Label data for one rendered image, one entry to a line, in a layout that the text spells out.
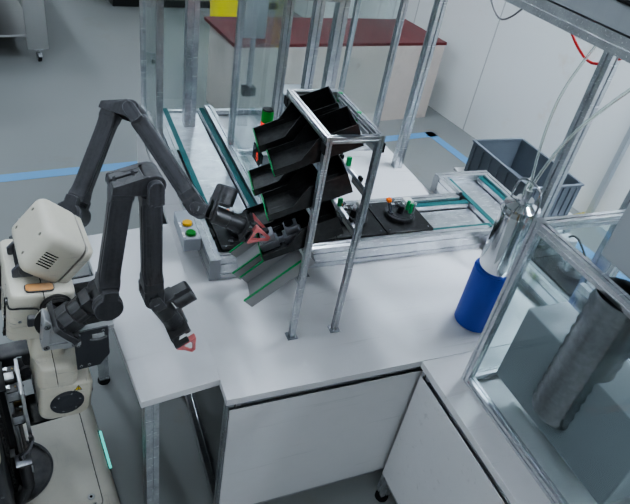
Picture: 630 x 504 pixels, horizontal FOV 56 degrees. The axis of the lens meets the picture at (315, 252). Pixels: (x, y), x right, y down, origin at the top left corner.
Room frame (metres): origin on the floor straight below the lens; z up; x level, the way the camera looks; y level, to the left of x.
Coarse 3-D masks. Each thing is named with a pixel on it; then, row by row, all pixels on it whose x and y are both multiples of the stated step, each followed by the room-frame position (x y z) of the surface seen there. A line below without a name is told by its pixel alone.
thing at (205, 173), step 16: (192, 160) 2.56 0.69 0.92; (208, 160) 2.60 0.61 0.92; (224, 160) 2.60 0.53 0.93; (192, 176) 2.36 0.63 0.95; (208, 176) 2.44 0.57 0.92; (224, 176) 2.47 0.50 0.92; (240, 176) 2.46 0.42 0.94; (208, 192) 2.30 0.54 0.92; (240, 192) 2.34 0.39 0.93; (224, 208) 2.20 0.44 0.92; (240, 208) 2.22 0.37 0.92; (208, 224) 2.03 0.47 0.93
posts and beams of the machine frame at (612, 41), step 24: (504, 0) 1.80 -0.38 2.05; (528, 0) 1.73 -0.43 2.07; (312, 24) 2.93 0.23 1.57; (432, 24) 3.03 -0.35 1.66; (552, 24) 1.62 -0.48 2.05; (576, 24) 1.56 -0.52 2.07; (600, 24) 1.50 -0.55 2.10; (312, 48) 2.93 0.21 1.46; (432, 48) 3.04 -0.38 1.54; (600, 48) 1.46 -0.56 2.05; (624, 48) 1.42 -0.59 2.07; (312, 72) 2.94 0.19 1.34; (408, 120) 3.02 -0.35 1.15
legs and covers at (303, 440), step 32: (352, 384) 1.44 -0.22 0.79; (384, 384) 1.49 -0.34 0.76; (416, 384) 1.56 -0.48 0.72; (192, 416) 1.62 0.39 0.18; (224, 416) 1.24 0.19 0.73; (256, 416) 1.26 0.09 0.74; (288, 416) 1.32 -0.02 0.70; (320, 416) 1.38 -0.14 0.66; (352, 416) 1.45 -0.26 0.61; (384, 416) 1.52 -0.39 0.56; (224, 448) 1.22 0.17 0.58; (256, 448) 1.27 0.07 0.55; (288, 448) 1.33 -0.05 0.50; (320, 448) 1.40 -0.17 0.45; (352, 448) 1.47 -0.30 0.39; (384, 448) 1.55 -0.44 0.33; (224, 480) 1.22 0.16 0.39; (256, 480) 1.28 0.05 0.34; (288, 480) 1.35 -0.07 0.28; (320, 480) 1.42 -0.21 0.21
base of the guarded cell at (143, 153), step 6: (222, 120) 3.20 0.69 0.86; (228, 120) 3.21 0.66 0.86; (138, 138) 3.03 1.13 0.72; (138, 144) 3.03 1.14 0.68; (144, 144) 2.84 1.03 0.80; (138, 150) 3.04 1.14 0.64; (144, 150) 2.83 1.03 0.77; (384, 150) 3.23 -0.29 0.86; (138, 156) 3.04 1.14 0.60; (144, 156) 2.83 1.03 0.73; (150, 156) 2.63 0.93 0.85; (354, 156) 3.07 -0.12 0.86; (360, 156) 3.09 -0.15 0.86; (138, 162) 3.05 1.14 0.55; (156, 162) 2.57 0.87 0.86
